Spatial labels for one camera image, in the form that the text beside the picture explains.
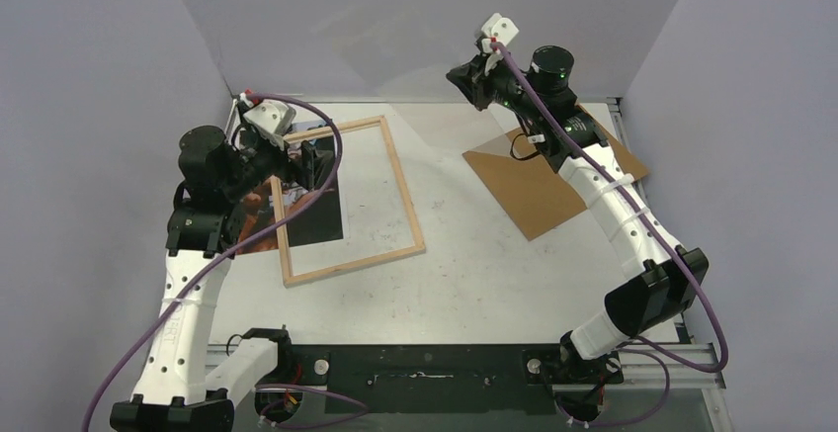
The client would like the brown cardboard backing board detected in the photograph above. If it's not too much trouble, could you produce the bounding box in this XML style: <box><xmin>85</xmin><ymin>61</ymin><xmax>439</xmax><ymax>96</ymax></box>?
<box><xmin>461</xmin><ymin>102</ymin><xmax>650</xmax><ymax>242</ymax></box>

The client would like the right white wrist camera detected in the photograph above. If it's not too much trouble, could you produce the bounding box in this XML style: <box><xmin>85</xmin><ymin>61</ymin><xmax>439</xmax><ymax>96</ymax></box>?
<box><xmin>476</xmin><ymin>13</ymin><xmax>520</xmax><ymax>54</ymax></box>

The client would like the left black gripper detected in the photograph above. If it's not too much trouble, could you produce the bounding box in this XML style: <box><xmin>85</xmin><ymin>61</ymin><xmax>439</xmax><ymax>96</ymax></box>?
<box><xmin>223</xmin><ymin>123</ymin><xmax>331</xmax><ymax>200</ymax></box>

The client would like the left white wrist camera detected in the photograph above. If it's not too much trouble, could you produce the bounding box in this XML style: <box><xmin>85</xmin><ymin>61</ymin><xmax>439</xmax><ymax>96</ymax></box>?
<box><xmin>242</xmin><ymin>100</ymin><xmax>296</xmax><ymax>151</ymax></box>

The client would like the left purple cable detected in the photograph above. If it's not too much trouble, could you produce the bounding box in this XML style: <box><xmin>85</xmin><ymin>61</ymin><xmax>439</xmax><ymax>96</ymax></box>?
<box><xmin>79</xmin><ymin>91</ymin><xmax>372</xmax><ymax>432</ymax></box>

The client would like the printed photo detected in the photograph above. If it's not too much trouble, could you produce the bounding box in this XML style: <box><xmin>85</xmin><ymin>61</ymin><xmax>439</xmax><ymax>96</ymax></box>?
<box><xmin>237</xmin><ymin>121</ymin><xmax>344</xmax><ymax>255</ymax></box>

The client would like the white wooden picture frame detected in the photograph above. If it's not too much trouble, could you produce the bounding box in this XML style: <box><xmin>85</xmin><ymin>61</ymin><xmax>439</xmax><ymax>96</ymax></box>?
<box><xmin>277</xmin><ymin>116</ymin><xmax>425</xmax><ymax>288</ymax></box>

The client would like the purple cable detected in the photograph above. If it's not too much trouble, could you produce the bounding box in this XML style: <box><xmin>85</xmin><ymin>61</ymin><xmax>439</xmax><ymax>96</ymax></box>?
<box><xmin>489</xmin><ymin>39</ymin><xmax>730</xmax><ymax>430</ymax></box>
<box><xmin>79</xmin><ymin>91</ymin><xmax>372</xmax><ymax>432</ymax></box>

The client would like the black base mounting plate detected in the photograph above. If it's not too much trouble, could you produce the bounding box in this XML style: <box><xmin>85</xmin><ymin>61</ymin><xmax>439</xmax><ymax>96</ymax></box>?
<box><xmin>255</xmin><ymin>344</ymin><xmax>624</xmax><ymax>416</ymax></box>

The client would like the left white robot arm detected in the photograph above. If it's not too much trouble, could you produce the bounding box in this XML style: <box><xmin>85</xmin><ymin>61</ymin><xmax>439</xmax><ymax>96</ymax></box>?
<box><xmin>109</xmin><ymin>123</ymin><xmax>344</xmax><ymax>431</ymax></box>

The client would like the aluminium rail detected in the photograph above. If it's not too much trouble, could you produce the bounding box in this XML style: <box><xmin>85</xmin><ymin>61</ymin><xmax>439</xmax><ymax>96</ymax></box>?
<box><xmin>203</xmin><ymin>343</ymin><xmax>726</xmax><ymax>392</ymax></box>

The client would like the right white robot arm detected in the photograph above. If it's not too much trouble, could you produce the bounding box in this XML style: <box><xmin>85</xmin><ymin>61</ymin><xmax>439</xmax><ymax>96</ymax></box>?
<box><xmin>446</xmin><ymin>45</ymin><xmax>710</xmax><ymax>382</ymax></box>

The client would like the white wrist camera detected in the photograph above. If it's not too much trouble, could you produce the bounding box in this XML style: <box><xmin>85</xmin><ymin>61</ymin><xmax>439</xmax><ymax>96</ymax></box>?
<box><xmin>476</xmin><ymin>13</ymin><xmax>520</xmax><ymax>54</ymax></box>
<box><xmin>242</xmin><ymin>100</ymin><xmax>296</xmax><ymax>151</ymax></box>

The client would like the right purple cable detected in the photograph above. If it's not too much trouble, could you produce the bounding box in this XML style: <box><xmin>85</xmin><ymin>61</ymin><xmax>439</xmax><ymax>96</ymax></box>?
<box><xmin>489</xmin><ymin>39</ymin><xmax>730</xmax><ymax>430</ymax></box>

